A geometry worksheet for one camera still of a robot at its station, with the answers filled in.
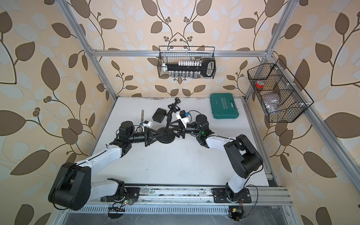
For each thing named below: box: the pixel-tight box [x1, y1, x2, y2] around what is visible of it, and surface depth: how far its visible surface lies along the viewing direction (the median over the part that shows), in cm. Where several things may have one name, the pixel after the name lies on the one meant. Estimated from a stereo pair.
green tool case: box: [210, 92, 240, 120], surface depth 113 cm
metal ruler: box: [141, 109, 145, 124], surface depth 110 cm
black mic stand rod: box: [165, 97, 181, 135], surface depth 73 cm
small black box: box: [151, 107, 167, 124], surface depth 107 cm
